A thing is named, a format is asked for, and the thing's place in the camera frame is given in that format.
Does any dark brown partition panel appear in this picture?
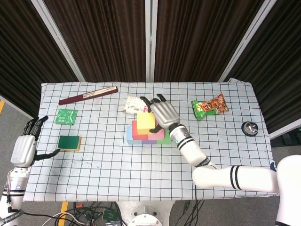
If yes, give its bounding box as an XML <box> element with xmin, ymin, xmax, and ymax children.
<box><xmin>224</xmin><ymin>0</ymin><xmax>301</xmax><ymax>134</ymax></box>
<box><xmin>43</xmin><ymin>0</ymin><xmax>147</xmax><ymax>82</ymax></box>
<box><xmin>0</xmin><ymin>0</ymin><xmax>79</xmax><ymax>120</ymax></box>
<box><xmin>154</xmin><ymin>0</ymin><xmax>265</xmax><ymax>82</ymax></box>

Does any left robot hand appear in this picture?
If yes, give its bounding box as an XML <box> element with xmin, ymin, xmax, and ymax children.
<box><xmin>10</xmin><ymin>115</ymin><xmax>61</xmax><ymax>168</ymax></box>

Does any red foam cube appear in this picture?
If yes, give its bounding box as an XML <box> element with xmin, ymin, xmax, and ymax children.
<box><xmin>131</xmin><ymin>120</ymin><xmax>149</xmax><ymax>141</ymax></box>

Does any green circuit board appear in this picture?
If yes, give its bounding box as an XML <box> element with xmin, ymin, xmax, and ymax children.
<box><xmin>102</xmin><ymin>209</ymin><xmax>118</xmax><ymax>221</ymax></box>

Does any grey partition post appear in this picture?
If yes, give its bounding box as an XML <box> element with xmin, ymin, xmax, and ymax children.
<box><xmin>218</xmin><ymin>0</ymin><xmax>278</xmax><ymax>82</ymax></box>
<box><xmin>30</xmin><ymin>0</ymin><xmax>86</xmax><ymax>82</ymax></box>
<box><xmin>144</xmin><ymin>0</ymin><xmax>158</xmax><ymax>82</ymax></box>

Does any black round metal cap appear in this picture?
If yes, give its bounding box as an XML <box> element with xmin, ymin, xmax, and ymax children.
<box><xmin>241</xmin><ymin>121</ymin><xmax>259</xmax><ymax>137</ymax></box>

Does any white cable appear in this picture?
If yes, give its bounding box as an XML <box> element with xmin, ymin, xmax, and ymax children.
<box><xmin>43</xmin><ymin>211</ymin><xmax>87</xmax><ymax>226</ymax></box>

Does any green foam cube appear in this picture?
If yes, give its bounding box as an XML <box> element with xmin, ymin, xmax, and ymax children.
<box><xmin>156</xmin><ymin>129</ymin><xmax>173</xmax><ymax>145</ymax></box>

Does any green orange snack bag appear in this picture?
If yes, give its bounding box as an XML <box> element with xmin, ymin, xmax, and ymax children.
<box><xmin>191</xmin><ymin>93</ymin><xmax>230</xmax><ymax>121</ymax></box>

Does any green sachet packet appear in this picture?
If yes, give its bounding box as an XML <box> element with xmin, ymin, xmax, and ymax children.
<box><xmin>55</xmin><ymin>108</ymin><xmax>79</xmax><ymax>126</ymax></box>

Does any yellow foam cube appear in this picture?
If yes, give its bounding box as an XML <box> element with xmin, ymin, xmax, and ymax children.
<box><xmin>136</xmin><ymin>112</ymin><xmax>156</xmax><ymax>135</ymax></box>

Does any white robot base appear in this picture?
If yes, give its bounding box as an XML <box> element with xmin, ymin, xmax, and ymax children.
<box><xmin>117</xmin><ymin>201</ymin><xmax>176</xmax><ymax>226</ymax></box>

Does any light blue foam cube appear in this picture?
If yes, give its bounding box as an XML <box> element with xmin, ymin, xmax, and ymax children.
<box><xmin>127</xmin><ymin>125</ymin><xmax>143</xmax><ymax>145</ymax></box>

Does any green yellow sponge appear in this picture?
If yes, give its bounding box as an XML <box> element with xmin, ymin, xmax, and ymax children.
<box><xmin>57</xmin><ymin>135</ymin><xmax>82</xmax><ymax>152</ymax></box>

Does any white biscuit package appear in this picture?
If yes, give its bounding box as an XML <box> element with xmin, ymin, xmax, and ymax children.
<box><xmin>121</xmin><ymin>95</ymin><xmax>149</xmax><ymax>115</ymax></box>

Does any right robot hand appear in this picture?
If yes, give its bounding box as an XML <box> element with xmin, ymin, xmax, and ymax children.
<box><xmin>140</xmin><ymin>93</ymin><xmax>181</xmax><ymax>133</ymax></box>

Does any white checkered tablecloth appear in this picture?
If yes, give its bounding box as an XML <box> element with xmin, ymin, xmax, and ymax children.
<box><xmin>22</xmin><ymin>78</ymin><xmax>282</xmax><ymax>202</ymax></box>

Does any pink foam cube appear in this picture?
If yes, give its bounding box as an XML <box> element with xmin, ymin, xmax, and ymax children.
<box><xmin>148</xmin><ymin>129</ymin><xmax>165</xmax><ymax>141</ymax></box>

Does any black cable green plug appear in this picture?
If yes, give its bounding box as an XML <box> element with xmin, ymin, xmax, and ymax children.
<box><xmin>177</xmin><ymin>200</ymin><xmax>205</xmax><ymax>226</ymax></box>

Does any dark red folded fan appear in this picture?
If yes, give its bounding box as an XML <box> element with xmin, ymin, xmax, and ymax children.
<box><xmin>58</xmin><ymin>86</ymin><xmax>119</xmax><ymax>106</ymax></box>

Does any grey partition base rail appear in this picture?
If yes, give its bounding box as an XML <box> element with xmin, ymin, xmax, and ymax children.
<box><xmin>0</xmin><ymin>95</ymin><xmax>37</xmax><ymax>122</ymax></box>
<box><xmin>269</xmin><ymin>121</ymin><xmax>301</xmax><ymax>140</ymax></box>

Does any black cable tangle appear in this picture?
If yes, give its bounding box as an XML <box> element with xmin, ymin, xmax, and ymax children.
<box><xmin>68</xmin><ymin>202</ymin><xmax>123</xmax><ymax>226</ymax></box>

